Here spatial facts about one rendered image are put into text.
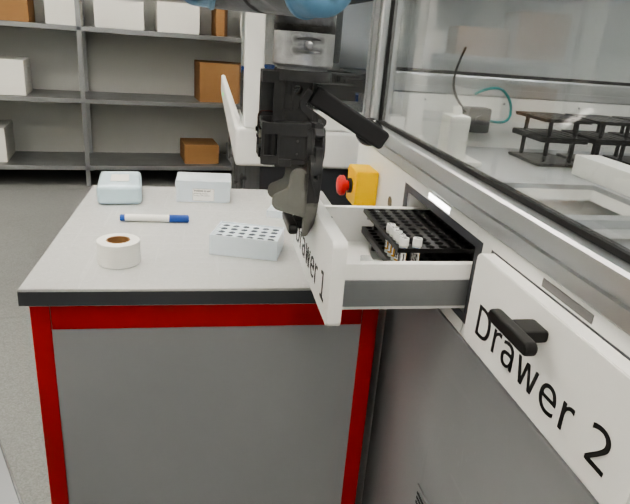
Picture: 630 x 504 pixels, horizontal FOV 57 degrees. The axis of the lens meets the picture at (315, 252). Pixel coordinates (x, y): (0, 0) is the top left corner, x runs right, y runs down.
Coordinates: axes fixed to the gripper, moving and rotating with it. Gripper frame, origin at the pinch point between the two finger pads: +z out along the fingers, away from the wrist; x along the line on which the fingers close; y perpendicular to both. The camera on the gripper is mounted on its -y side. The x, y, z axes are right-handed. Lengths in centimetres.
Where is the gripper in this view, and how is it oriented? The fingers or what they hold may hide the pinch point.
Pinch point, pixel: (307, 222)
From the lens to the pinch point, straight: 79.2
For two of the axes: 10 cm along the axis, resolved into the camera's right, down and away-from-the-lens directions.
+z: -0.8, 9.3, 3.5
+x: 1.7, 3.6, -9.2
